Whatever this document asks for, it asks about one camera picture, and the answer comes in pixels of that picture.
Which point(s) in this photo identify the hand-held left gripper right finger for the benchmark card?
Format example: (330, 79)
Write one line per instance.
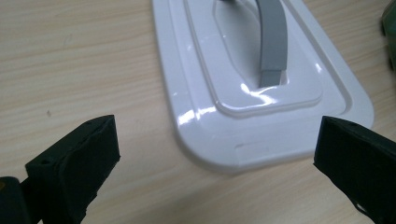
(358, 165)

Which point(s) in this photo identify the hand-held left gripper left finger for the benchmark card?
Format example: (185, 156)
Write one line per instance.
(73, 169)

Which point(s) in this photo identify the brown transparent storage box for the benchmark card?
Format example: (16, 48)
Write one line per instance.
(390, 31)

